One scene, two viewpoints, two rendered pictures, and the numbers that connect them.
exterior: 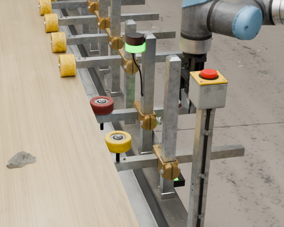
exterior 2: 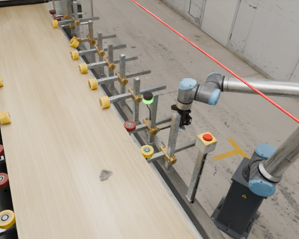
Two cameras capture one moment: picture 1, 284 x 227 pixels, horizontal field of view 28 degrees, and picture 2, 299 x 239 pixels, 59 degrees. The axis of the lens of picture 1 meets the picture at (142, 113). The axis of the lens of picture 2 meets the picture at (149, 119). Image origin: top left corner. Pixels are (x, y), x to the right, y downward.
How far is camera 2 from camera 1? 0.65 m
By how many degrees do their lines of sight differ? 18
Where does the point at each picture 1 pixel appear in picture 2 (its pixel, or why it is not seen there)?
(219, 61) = (149, 55)
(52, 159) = (120, 170)
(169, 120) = (173, 140)
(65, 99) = (110, 125)
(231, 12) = (208, 93)
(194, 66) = (185, 115)
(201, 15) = (191, 94)
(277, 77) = (178, 62)
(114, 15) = (122, 68)
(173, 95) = (175, 131)
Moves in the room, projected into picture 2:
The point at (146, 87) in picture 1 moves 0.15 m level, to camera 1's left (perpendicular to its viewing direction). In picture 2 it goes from (153, 116) to (130, 118)
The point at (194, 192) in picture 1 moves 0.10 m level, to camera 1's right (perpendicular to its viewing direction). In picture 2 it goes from (194, 181) to (211, 179)
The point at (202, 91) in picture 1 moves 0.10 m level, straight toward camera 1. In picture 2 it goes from (206, 147) to (212, 164)
